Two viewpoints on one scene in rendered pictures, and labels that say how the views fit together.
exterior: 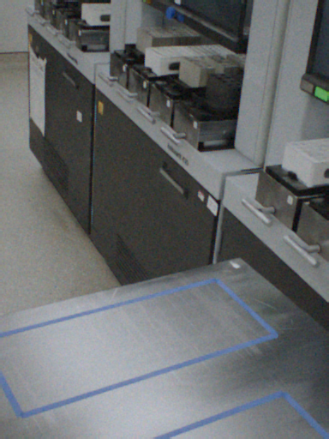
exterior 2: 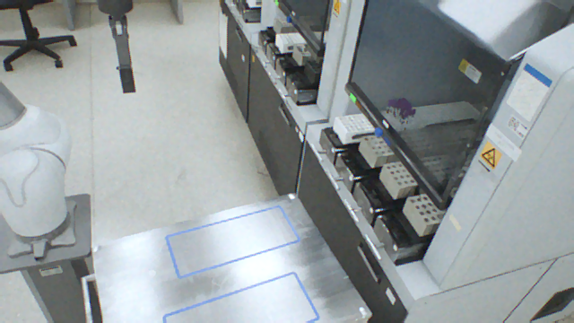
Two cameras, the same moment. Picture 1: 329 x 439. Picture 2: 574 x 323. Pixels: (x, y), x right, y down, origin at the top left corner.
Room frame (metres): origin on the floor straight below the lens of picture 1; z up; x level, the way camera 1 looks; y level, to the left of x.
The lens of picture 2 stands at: (-0.04, -0.13, 1.77)
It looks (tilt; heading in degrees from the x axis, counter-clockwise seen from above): 41 degrees down; 2
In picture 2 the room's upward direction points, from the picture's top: 8 degrees clockwise
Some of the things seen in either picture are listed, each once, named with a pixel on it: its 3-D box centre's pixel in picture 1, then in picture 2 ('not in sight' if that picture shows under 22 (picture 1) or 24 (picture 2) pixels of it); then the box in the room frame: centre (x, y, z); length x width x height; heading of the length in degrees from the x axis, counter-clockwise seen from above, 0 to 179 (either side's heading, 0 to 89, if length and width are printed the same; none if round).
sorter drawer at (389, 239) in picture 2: not in sight; (471, 217); (0.97, -0.70, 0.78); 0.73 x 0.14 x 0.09; 117
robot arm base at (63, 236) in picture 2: not in sight; (41, 227); (0.70, 0.60, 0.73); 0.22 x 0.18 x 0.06; 27
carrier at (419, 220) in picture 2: not in sight; (416, 216); (0.87, -0.49, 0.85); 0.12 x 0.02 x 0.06; 26
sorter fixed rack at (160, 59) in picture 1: (200, 61); (307, 42); (1.95, -0.06, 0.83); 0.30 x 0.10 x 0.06; 117
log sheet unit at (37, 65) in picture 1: (34, 89); (221, 31); (2.80, 0.58, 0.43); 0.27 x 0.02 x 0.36; 27
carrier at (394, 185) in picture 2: not in sight; (391, 182); (1.00, -0.42, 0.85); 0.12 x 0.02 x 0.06; 26
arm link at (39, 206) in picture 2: not in sight; (29, 187); (0.73, 0.62, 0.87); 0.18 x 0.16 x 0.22; 20
